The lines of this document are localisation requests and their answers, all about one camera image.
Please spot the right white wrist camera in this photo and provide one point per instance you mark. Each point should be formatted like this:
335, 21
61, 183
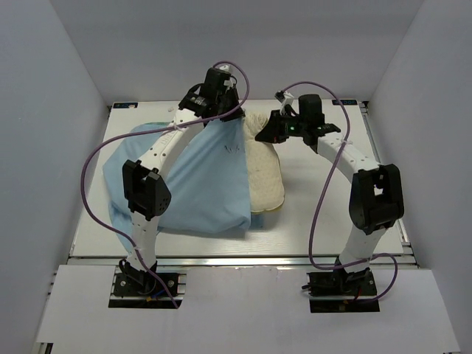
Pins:
284, 98

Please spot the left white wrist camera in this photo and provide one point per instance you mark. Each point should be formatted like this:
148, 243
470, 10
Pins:
226, 68

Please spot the light blue pillowcase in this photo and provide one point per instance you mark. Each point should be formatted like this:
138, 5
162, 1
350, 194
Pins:
210, 200

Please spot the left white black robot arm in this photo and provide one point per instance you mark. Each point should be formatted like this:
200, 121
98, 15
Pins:
144, 180

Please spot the aluminium table front rail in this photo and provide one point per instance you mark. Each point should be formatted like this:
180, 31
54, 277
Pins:
404, 260

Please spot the left blue corner label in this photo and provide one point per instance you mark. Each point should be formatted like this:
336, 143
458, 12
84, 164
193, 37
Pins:
125, 105

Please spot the blue corner label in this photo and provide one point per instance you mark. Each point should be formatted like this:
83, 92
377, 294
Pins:
344, 102
125, 105

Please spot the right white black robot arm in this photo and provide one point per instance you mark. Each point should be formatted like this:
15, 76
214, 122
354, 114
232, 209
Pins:
376, 197

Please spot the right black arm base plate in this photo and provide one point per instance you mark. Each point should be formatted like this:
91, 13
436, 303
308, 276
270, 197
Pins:
328, 294

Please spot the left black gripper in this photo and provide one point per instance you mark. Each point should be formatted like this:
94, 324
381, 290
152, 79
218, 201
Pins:
236, 114

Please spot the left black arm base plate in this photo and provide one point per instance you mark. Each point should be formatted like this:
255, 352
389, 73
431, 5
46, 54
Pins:
126, 295

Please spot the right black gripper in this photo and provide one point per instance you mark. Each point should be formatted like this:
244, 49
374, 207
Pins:
271, 132

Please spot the right blue corner label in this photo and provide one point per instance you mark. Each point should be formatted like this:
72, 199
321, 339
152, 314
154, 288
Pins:
344, 102

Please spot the cream yellow-edged pillow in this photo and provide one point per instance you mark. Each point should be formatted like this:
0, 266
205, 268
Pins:
266, 189

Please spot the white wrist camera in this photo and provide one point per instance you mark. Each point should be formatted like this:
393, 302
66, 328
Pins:
226, 68
284, 98

